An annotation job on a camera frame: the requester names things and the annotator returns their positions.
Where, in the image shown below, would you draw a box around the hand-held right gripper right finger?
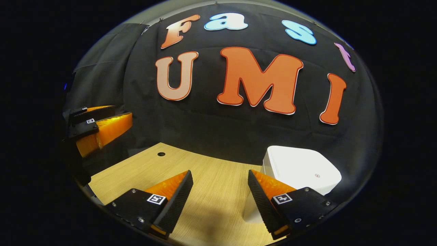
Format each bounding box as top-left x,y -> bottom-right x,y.
248,169 -> 337,241

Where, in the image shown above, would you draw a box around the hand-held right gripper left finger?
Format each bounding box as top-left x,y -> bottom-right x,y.
104,170 -> 194,240

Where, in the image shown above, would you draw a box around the white desktop garbage bin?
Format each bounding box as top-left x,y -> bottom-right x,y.
243,145 -> 342,224

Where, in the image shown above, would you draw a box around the wooden desktop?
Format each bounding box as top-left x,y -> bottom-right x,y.
87,142 -> 291,246

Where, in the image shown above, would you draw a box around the black backdrop cloth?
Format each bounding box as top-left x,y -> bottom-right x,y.
63,3 -> 383,205

